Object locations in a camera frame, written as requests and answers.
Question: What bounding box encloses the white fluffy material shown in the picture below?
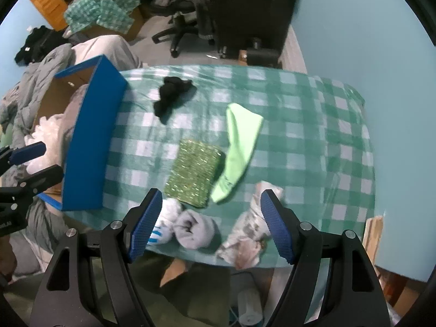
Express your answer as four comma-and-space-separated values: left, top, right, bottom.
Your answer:
24, 114, 69, 175

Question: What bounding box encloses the large brown cardboard box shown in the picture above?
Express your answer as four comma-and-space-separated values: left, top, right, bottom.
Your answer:
82, 7, 144, 42

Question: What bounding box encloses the grey clothes pile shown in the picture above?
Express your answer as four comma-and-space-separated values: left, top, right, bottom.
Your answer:
0, 44, 75, 144

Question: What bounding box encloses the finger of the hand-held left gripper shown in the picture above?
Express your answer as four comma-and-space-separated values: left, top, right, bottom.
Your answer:
0, 164, 65, 205
0, 141, 47, 175

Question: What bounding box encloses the light green sock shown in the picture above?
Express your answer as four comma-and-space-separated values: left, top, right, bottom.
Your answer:
210, 103, 264, 204

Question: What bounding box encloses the green checked tablecloth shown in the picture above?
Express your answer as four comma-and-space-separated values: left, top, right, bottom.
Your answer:
65, 64, 377, 269

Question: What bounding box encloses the wooden cabinet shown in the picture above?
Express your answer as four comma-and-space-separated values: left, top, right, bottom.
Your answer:
25, 0, 113, 31

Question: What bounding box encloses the light grey blanket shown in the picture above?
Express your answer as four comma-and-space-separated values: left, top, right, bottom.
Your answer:
70, 36, 145, 73

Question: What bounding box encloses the black clothes pile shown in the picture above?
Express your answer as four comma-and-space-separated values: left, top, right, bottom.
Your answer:
15, 25, 70, 65

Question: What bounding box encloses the black device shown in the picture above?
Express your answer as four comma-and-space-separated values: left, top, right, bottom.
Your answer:
247, 38, 281, 68

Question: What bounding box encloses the tall black cabinet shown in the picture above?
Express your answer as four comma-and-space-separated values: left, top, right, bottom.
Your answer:
204, 0, 302, 58

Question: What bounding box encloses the grey sock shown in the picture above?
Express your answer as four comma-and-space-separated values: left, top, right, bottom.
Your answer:
174, 209, 220, 250

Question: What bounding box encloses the white sock with blue stripes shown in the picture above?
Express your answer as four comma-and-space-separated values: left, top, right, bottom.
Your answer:
146, 198, 183, 246

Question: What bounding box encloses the white patterned cloth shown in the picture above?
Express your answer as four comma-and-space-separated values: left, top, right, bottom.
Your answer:
214, 180, 287, 270

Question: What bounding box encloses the blue cardboard box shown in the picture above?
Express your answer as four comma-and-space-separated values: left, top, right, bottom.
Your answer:
32, 54, 128, 212

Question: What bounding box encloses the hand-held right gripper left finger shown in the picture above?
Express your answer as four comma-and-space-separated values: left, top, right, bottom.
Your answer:
31, 188, 163, 327

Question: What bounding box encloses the crumpled green checked cloth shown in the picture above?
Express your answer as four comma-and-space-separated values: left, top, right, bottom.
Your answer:
64, 0, 141, 35

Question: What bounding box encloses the white cylinder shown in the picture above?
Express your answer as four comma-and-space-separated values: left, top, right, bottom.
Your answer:
237, 289, 264, 326

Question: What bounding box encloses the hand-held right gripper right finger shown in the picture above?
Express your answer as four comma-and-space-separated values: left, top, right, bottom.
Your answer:
260, 190, 390, 327

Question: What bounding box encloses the olive green cloth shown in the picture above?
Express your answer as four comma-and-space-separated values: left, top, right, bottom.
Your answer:
93, 254, 235, 327

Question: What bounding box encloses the black sock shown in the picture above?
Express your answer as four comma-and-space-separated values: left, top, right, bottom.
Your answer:
152, 77, 197, 118

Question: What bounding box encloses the black office chair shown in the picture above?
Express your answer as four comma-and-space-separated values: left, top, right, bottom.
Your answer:
150, 0, 217, 58

